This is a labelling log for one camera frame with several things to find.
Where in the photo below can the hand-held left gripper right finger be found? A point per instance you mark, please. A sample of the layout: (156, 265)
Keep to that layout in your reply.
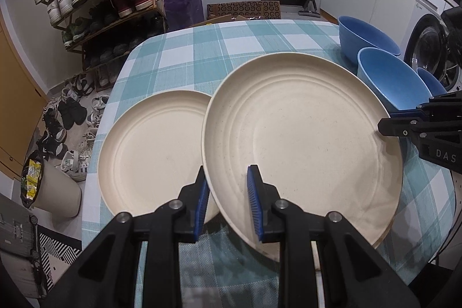
(254, 203)

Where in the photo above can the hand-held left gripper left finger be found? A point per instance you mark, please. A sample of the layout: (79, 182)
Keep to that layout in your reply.
(202, 199)

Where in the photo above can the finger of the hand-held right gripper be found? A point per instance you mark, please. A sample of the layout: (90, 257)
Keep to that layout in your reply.
(433, 106)
(397, 127)

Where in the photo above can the blue bowl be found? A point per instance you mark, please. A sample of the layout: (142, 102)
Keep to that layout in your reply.
(431, 84)
(364, 37)
(389, 80)

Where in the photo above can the cream plate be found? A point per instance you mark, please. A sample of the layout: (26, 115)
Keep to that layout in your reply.
(380, 239)
(306, 134)
(155, 156)

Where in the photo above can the white washing machine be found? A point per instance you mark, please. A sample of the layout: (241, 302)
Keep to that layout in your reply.
(426, 37)

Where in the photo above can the beige trash bin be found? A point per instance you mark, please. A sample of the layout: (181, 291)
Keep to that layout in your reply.
(57, 192)

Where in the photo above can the black white striped rug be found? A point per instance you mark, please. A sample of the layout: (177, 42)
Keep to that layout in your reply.
(57, 257)

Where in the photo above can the scattered pile of shoes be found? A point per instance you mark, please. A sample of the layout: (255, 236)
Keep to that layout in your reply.
(70, 111)

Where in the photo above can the teal checked tablecloth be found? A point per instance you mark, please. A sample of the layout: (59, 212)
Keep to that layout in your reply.
(252, 37)

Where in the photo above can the snack-filled cardboard box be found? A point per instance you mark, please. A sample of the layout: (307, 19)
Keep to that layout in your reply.
(216, 19)

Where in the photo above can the green suitcase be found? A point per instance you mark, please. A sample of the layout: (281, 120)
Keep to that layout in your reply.
(18, 236)

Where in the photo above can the purple plastic bag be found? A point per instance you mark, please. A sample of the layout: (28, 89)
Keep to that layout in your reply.
(182, 8)

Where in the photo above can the patterned cardboard box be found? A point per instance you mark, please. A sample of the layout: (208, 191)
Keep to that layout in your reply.
(245, 9)

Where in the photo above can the white ribbed suitcase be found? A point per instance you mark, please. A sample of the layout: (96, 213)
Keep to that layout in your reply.
(21, 275)

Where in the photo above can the yellow wooden door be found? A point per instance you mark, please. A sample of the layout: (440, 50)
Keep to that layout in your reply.
(18, 95)

